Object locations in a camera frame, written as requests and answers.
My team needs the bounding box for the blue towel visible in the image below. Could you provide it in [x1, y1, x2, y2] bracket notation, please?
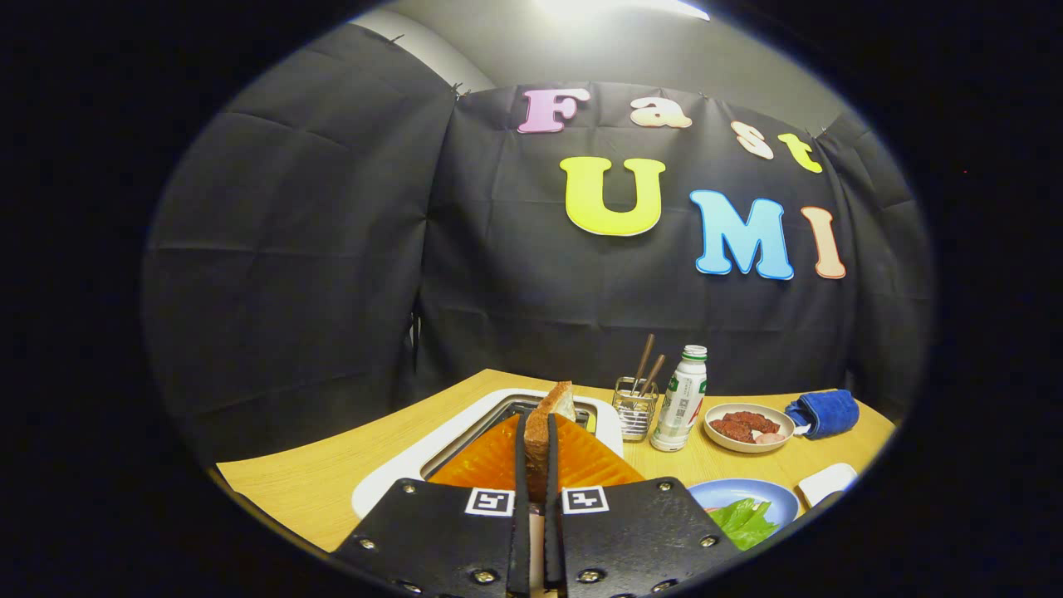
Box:
[784, 389, 860, 440]

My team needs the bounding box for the white square plate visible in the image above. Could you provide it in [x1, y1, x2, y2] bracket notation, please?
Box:
[797, 463, 858, 508]

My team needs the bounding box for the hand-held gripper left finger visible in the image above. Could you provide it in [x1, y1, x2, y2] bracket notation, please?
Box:
[331, 413, 532, 598]

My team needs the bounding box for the white drink bottle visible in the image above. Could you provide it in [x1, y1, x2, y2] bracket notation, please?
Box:
[649, 345, 708, 453]

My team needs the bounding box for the blue round plate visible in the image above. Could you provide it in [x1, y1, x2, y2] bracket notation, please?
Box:
[688, 478, 801, 551]

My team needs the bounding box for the black backdrop cloth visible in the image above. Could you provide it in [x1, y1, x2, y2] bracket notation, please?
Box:
[141, 23, 935, 466]

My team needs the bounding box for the toasted bread slice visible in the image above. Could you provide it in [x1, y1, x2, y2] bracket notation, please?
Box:
[523, 381, 577, 503]

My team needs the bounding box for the green lettuce leaf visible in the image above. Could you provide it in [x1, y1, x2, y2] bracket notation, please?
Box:
[708, 498, 780, 551]

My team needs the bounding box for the metal wire utensil holder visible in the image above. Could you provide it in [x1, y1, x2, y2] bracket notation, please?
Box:
[612, 376, 660, 442]

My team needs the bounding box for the white toaster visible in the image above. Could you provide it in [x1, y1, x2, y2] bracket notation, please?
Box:
[351, 388, 625, 520]

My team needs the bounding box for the beige round plate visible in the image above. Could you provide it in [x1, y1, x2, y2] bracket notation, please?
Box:
[703, 403, 796, 454]

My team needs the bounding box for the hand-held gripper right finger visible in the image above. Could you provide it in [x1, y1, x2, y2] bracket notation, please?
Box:
[545, 413, 744, 598]

